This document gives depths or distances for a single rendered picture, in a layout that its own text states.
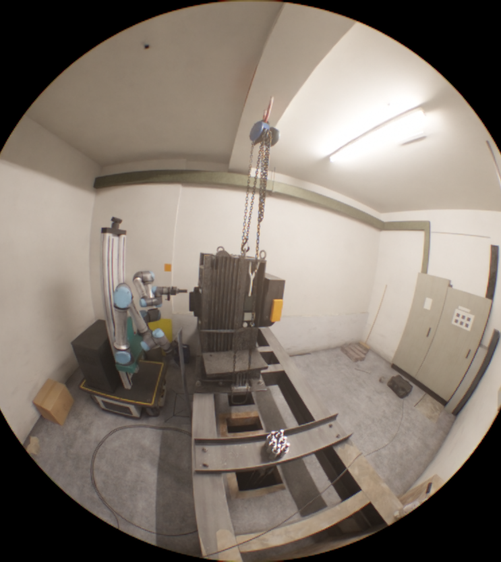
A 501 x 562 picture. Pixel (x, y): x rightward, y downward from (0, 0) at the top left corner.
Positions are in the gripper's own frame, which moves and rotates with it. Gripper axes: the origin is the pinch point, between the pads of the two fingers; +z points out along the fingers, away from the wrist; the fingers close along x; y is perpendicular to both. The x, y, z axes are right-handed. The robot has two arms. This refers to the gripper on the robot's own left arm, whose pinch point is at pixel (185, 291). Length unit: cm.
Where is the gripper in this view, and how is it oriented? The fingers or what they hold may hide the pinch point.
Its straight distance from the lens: 160.3
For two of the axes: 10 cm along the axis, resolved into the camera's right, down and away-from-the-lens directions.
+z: 9.3, 0.3, 3.6
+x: -3.5, -2.0, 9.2
